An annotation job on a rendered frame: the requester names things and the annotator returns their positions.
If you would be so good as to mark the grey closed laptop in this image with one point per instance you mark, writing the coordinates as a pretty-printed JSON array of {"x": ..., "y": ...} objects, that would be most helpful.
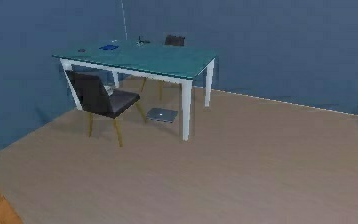
[{"x": 162, "y": 115}]

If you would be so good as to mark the black chair with yellow legs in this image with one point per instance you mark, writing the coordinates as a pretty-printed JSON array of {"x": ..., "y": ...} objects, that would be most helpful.
[
  {"x": 100, "y": 98},
  {"x": 174, "y": 40}
]

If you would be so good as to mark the teal top white leg table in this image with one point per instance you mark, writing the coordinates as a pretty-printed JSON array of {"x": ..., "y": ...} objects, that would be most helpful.
[{"x": 160, "y": 60}]

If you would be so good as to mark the orange wooden furniture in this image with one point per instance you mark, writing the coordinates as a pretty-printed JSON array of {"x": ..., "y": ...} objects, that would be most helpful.
[{"x": 0, "y": 208}]

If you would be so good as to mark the small black upright object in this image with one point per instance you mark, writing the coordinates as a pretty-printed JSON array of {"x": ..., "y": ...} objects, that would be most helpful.
[{"x": 141, "y": 41}]

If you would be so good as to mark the blue flat object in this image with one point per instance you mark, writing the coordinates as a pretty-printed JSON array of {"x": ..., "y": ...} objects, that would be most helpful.
[{"x": 108, "y": 47}]

